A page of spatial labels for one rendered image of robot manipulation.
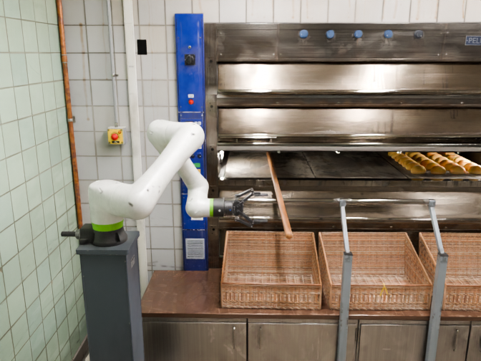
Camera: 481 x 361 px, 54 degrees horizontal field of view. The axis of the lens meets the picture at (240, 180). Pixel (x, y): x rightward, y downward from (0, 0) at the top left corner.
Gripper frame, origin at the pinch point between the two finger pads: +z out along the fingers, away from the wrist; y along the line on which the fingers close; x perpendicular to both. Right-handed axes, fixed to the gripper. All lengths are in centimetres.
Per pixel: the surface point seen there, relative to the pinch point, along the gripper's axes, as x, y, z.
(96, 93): -58, -52, -98
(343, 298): 4, 48, 41
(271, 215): -54, 23, 7
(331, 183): -56, 2, 43
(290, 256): -48, 48, 19
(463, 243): -49, 39, 127
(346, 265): 4, 29, 41
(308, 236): -51, 35, 30
